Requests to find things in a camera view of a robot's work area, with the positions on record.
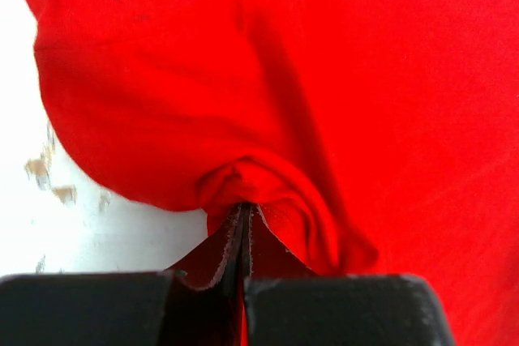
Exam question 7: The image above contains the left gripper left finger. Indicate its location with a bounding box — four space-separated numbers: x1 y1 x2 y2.
1 205 243 345

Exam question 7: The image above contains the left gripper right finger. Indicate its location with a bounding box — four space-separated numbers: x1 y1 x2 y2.
242 205 455 346

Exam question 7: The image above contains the red t shirt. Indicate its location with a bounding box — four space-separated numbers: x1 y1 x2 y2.
26 0 518 345

